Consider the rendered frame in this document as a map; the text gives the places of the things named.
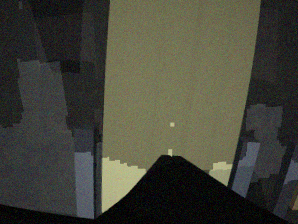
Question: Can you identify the orange polka-dot strip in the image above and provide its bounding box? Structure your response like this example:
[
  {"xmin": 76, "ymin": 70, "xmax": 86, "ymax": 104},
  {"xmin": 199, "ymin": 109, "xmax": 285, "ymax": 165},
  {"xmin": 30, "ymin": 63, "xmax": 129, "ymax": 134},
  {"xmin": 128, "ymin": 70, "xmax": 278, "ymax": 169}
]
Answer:
[{"xmin": 289, "ymin": 184, "xmax": 298, "ymax": 210}]

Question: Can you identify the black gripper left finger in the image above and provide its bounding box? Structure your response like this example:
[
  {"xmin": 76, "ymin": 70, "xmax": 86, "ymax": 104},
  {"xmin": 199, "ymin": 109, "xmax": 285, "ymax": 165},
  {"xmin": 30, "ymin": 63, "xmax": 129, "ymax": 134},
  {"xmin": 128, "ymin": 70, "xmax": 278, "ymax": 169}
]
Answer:
[{"xmin": 0, "ymin": 155, "xmax": 177, "ymax": 224}]

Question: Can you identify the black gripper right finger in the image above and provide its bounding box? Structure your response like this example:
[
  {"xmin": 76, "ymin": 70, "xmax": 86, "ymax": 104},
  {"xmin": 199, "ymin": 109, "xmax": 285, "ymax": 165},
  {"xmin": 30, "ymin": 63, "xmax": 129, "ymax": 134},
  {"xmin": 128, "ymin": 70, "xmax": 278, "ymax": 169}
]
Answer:
[{"xmin": 172, "ymin": 156, "xmax": 291, "ymax": 224}]

